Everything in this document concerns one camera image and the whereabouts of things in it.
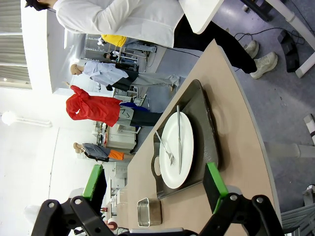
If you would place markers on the black foot pedal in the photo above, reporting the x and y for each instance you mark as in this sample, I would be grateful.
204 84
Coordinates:
290 51

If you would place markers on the seated person in black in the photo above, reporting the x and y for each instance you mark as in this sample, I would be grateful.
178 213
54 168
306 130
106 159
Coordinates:
110 56

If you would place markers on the rectangular metal tin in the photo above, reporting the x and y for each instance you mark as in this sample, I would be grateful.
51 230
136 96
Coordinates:
147 212

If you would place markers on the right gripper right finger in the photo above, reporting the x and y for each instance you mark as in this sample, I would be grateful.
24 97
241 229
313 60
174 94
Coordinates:
214 186

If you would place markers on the yellow garment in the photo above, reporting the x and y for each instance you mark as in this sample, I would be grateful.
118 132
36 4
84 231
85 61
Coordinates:
114 39

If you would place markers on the white round plate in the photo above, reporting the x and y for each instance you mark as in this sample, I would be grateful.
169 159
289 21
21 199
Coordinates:
169 172

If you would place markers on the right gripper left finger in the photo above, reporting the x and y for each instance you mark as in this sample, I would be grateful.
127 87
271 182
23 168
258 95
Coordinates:
96 186

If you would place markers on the silver metal fork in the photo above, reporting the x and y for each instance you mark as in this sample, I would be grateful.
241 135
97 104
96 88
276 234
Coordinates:
163 145

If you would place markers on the mannequin with orange shorts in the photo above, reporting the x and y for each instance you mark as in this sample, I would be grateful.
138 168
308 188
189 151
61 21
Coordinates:
98 151

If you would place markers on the dark brown serving tray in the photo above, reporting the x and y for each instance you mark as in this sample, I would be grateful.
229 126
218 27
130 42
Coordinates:
204 127

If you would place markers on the silver metal knife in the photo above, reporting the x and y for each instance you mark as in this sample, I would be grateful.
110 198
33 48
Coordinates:
179 137

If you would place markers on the mannequin in striped shirt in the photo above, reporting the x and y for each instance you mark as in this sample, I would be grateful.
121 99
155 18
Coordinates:
105 73

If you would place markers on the mannequin in red jacket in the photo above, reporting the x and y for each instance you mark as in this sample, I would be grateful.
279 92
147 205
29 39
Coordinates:
93 108

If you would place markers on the person in white shirt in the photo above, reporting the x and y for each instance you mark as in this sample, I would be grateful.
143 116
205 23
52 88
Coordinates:
123 17

